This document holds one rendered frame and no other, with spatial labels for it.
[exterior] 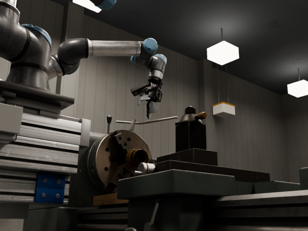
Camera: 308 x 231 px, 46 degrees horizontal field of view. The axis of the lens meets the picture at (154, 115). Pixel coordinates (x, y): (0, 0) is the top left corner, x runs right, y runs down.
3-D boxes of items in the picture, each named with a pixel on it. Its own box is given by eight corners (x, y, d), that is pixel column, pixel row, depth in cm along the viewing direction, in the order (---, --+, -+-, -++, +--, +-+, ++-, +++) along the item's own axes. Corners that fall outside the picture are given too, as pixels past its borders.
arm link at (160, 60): (151, 57, 203) (164, 63, 205) (146, 74, 198) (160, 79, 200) (155, 50, 196) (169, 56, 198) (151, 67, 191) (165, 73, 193)
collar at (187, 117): (173, 125, 124) (173, 116, 124) (191, 128, 128) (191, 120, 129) (188, 119, 117) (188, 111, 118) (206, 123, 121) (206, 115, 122)
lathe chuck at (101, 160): (79, 183, 166) (99, 123, 180) (134, 204, 180) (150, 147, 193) (86, 182, 159) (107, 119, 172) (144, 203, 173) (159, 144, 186)
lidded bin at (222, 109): (224, 118, 830) (223, 109, 837) (236, 115, 804) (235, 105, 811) (211, 115, 804) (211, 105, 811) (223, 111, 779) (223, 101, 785)
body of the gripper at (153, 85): (155, 96, 184) (160, 76, 189) (140, 96, 187) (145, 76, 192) (160, 103, 190) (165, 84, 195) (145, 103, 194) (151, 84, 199)
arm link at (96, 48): (57, 31, 166) (157, 33, 182) (56, 42, 176) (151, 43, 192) (59, 54, 163) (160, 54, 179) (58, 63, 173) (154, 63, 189)
